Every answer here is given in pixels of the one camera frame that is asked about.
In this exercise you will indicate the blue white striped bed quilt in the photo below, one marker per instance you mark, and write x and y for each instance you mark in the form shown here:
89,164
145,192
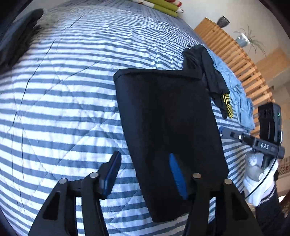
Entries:
68,90

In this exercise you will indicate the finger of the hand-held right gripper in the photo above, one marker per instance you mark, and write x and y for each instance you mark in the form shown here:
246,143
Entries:
237,136

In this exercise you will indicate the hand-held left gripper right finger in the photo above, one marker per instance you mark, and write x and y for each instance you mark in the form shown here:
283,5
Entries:
176,174

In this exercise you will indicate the dark grey folded garment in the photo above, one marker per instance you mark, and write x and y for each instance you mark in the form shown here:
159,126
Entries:
18,34

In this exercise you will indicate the wooden door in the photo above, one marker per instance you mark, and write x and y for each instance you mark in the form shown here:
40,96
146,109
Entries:
274,65

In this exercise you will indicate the wooden slatted bed rail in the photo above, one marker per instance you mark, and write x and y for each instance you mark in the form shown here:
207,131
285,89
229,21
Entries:
226,43

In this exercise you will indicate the green floral pillow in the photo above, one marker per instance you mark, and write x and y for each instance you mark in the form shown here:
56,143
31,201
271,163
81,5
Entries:
163,2

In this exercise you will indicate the blue denim garment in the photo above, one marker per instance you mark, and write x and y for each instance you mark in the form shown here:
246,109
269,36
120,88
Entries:
235,95

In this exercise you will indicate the person's right forearm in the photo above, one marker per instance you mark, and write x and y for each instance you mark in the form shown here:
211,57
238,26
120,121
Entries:
269,211

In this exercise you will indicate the black garment with yellow stripes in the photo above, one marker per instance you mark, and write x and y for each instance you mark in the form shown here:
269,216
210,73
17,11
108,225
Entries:
208,68

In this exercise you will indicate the dark vase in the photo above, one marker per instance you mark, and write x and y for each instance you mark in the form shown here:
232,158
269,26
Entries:
223,21

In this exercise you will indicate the person's right hand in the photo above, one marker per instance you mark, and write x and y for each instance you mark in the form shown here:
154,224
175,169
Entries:
253,172

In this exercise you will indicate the green folded blanket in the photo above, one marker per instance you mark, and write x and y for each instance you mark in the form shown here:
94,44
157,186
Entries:
171,12

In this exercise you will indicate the potted plant in white pot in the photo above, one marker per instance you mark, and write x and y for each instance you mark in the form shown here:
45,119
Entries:
242,39

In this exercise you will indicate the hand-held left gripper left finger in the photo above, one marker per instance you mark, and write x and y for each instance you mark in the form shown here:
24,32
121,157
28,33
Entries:
111,177

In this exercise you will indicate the black pants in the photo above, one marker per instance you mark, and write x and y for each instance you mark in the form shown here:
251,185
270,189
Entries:
170,113

